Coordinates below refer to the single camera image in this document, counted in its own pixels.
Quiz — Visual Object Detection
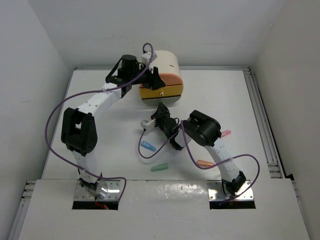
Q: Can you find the blue correction tape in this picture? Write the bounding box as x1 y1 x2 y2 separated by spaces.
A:
140 140 157 152

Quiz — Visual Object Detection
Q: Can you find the cream drawer cabinet shell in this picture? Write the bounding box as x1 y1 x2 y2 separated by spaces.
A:
150 50 181 77

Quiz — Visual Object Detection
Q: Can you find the yellow drawer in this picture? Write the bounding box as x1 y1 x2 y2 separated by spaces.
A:
138 84 184 100

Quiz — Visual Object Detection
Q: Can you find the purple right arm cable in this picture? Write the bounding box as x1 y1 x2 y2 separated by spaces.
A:
138 120 261 202

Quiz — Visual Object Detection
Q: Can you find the green correction tape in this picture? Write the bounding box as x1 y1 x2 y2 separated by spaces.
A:
150 163 169 172

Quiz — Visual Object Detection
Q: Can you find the white front shelf board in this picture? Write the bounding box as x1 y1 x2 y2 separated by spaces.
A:
19 179 309 240

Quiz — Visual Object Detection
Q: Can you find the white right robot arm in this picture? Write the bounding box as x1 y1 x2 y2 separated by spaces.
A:
151 102 246 196

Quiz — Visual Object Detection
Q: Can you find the metal mounting plate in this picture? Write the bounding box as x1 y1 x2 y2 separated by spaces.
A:
74 180 121 202
207 180 254 202

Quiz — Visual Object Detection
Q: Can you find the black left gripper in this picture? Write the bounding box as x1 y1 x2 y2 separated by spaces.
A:
128 62 165 90

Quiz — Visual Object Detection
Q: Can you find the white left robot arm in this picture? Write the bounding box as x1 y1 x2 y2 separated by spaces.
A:
61 52 166 192

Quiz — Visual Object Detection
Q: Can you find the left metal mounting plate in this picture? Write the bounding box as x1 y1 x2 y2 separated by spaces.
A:
74 180 121 202

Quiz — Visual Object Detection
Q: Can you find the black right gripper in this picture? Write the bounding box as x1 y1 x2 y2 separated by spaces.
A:
151 102 173 140

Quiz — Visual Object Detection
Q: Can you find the orange top drawer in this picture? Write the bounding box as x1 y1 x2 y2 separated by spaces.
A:
159 72 183 86

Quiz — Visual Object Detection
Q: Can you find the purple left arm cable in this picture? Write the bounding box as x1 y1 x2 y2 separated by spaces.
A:
44 42 155 206

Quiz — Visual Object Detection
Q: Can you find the pink correction tape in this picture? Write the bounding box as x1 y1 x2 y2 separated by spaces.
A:
221 130 232 138

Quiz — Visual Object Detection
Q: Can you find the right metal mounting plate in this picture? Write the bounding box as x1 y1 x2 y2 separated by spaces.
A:
207 180 254 202

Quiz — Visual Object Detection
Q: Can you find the orange correction tape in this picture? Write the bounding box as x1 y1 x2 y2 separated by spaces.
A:
196 160 215 168

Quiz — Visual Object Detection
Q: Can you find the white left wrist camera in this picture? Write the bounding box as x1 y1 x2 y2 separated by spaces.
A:
140 51 158 65

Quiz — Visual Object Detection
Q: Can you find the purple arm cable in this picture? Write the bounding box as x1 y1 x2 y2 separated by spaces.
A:
138 120 261 202
44 42 155 206

